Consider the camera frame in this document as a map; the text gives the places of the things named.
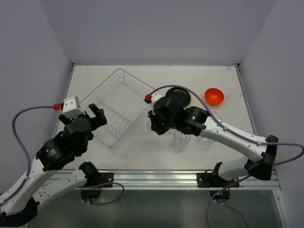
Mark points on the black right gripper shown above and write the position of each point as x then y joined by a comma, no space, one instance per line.
153,124

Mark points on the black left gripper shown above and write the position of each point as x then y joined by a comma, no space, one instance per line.
83,118

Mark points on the black round plate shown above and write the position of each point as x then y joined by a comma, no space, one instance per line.
179,95

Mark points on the clear glass cup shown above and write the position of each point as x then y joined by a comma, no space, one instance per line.
206,142
180,140
149,124
217,116

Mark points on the orange plastic bowl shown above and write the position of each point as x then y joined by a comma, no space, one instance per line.
214,96

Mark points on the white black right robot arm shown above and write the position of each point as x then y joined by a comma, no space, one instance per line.
259,153

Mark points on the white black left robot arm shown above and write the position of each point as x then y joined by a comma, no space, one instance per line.
20,204

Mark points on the clear dish rack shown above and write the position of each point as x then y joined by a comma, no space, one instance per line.
121,97

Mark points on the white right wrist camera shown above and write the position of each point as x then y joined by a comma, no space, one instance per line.
154,97

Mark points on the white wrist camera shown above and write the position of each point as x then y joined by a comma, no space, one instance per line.
154,97
71,107

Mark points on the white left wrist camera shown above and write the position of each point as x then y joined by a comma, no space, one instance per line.
71,107

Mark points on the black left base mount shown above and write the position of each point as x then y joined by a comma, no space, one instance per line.
100,178

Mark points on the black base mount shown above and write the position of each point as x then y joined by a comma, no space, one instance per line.
100,178
211,179

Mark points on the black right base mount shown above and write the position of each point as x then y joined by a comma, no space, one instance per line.
211,179

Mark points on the aluminium front rail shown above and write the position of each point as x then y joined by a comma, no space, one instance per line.
179,180

